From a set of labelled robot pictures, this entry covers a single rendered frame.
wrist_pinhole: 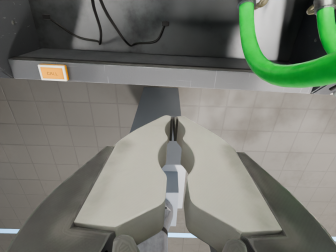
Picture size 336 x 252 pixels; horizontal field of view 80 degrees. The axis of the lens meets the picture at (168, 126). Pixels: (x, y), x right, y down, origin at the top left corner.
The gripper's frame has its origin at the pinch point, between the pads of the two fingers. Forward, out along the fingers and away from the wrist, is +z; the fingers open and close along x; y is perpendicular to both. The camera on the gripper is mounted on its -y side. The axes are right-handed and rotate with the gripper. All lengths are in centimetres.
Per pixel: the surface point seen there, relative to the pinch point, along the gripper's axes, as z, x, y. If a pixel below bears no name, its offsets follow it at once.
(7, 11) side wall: 33.5, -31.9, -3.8
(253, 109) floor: 124, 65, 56
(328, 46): 8.8, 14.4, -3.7
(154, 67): 29.3, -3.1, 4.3
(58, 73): 27.9, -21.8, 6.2
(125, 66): 29.2, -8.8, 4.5
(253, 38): 8.7, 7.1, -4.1
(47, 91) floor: 124, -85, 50
